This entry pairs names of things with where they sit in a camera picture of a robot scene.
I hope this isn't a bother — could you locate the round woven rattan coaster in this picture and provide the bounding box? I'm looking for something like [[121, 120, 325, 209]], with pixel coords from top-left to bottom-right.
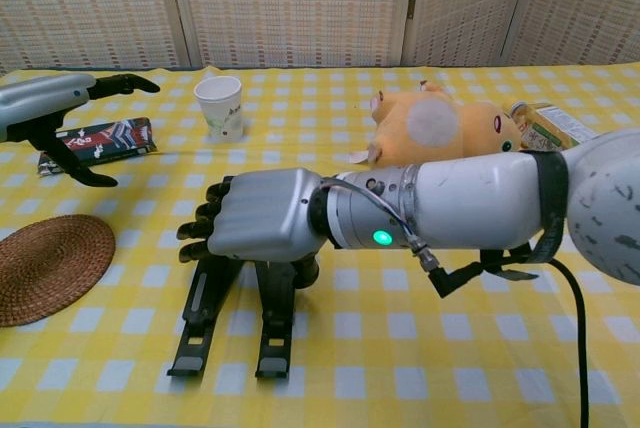
[[0, 213, 117, 328]]

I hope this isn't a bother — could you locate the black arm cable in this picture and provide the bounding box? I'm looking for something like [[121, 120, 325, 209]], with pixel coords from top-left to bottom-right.
[[319, 180, 590, 428]]

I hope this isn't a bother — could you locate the yellow plush toy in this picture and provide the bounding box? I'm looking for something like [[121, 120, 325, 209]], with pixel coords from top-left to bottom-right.
[[349, 79, 522, 169]]

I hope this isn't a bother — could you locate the white paper cup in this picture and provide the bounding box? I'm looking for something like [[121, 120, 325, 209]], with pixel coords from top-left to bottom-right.
[[193, 75, 245, 141]]

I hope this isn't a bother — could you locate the black folding laptop stand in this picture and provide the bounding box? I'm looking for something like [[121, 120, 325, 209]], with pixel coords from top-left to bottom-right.
[[166, 247, 321, 379]]

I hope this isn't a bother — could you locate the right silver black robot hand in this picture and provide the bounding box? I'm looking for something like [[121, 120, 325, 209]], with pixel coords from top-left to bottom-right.
[[177, 167, 331, 289]]

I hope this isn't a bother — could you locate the green label tea bottle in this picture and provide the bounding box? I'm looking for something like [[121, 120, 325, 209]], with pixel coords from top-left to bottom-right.
[[502, 100, 599, 153]]

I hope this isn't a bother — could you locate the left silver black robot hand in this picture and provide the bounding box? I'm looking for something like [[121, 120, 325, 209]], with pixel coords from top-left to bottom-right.
[[0, 72, 161, 188]]

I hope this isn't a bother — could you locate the black red snack packet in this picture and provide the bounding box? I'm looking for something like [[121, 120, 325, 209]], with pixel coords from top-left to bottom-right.
[[38, 116, 157, 177]]

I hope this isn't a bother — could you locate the yellow white checkered tablecloth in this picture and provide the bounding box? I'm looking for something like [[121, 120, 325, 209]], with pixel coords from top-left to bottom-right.
[[0, 65, 640, 425]]

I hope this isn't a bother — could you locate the woven folding screen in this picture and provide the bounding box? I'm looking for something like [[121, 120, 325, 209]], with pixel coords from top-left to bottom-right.
[[0, 0, 640, 72]]

